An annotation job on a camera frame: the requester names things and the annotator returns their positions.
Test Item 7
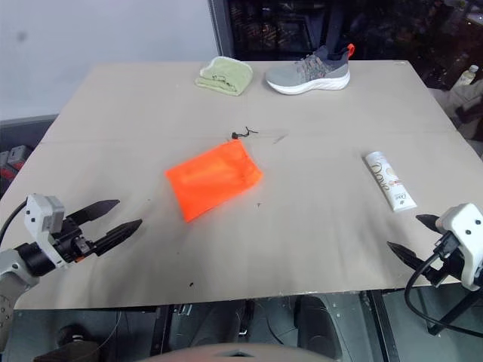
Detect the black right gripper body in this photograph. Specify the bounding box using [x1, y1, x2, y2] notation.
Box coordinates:
[417, 232, 464, 287]

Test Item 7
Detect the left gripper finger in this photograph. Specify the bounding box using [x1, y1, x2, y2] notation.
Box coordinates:
[66, 199, 122, 227]
[91, 219, 144, 258]

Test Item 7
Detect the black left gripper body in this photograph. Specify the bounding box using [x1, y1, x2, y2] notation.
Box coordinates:
[51, 216, 96, 265]

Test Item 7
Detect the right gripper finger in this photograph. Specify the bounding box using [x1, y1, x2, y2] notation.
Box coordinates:
[386, 241, 420, 272]
[414, 213, 441, 232]

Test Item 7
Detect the white Dove tube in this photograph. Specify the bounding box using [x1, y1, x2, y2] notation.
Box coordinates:
[363, 151, 418, 213]

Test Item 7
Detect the orange cloth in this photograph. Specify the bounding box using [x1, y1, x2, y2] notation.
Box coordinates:
[164, 140, 263, 224]

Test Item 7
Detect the dark round knob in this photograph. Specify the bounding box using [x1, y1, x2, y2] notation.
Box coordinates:
[56, 325, 88, 347]

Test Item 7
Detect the red and grey box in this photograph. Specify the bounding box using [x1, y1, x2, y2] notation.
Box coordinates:
[0, 144, 32, 183]

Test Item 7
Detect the dark rounded shape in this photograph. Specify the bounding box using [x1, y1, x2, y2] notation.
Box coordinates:
[297, 295, 343, 360]

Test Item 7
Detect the clear plastic bottle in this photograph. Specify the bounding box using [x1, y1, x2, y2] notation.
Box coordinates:
[457, 64, 481, 91]

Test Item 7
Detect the grey robot torso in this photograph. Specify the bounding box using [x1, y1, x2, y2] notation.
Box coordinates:
[149, 341, 340, 362]

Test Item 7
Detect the green folded towel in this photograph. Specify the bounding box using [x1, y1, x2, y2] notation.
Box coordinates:
[194, 56, 254, 98]

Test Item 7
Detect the grey knit sneaker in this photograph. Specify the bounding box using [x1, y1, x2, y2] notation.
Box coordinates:
[265, 43, 356, 95]

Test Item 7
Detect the black background shelf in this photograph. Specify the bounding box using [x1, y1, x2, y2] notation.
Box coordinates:
[225, 0, 335, 62]

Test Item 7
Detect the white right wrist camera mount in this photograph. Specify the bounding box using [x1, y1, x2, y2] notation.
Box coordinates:
[433, 202, 483, 292]

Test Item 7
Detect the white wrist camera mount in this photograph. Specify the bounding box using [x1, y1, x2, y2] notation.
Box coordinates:
[433, 202, 483, 292]
[23, 193, 73, 269]

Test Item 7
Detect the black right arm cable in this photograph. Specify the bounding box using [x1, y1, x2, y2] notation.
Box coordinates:
[404, 231, 460, 337]

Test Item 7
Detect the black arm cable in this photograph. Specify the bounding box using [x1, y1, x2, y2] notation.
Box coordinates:
[0, 197, 30, 247]
[404, 231, 460, 337]

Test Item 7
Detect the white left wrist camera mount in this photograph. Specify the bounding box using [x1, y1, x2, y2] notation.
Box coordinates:
[23, 193, 73, 269]

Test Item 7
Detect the black table frame leg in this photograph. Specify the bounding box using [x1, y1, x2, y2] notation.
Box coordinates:
[427, 281, 483, 337]

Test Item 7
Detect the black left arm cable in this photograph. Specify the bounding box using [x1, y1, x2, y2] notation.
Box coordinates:
[0, 197, 30, 247]

